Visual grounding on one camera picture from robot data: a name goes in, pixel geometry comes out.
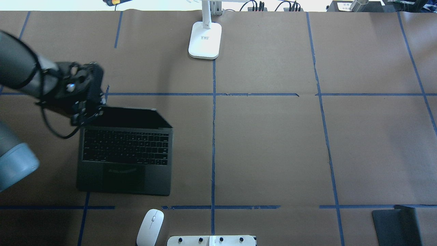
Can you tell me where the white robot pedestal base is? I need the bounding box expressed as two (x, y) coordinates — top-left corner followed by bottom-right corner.
(167, 235), (257, 246)

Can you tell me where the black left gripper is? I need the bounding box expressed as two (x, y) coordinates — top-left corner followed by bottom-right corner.
(45, 62), (104, 126)

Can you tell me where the grey laptop computer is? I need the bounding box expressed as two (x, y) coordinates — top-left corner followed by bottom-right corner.
(76, 106), (173, 196)

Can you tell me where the white computer mouse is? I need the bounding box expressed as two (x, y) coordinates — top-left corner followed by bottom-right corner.
(136, 209), (164, 246)

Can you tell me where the black mouse pad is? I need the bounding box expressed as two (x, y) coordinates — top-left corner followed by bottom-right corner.
(371, 205), (423, 246)

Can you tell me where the white desk lamp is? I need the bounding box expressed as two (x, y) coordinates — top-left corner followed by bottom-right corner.
(188, 0), (230, 60)

